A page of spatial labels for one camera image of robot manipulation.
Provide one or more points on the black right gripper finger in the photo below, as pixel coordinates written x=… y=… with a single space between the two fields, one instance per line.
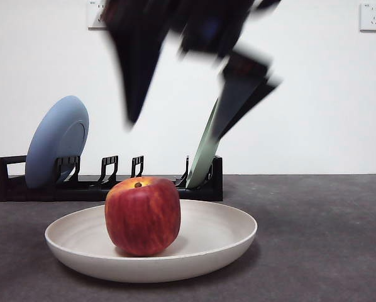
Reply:
x=241 y=91
x=137 y=56

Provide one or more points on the pale yellow plate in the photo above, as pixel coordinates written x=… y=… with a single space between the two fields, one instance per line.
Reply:
x=213 y=232

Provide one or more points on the red apple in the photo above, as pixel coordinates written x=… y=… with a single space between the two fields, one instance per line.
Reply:
x=142 y=220

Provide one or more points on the green plate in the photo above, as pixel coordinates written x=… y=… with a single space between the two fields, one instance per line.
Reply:
x=200 y=163

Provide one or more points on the blue plate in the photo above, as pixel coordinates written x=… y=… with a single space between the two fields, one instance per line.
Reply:
x=49 y=141

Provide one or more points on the black plate rack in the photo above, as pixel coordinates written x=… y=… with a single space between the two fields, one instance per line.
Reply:
x=34 y=195

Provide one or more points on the white wall socket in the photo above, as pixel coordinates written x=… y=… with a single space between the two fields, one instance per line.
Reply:
x=93 y=19
x=371 y=17

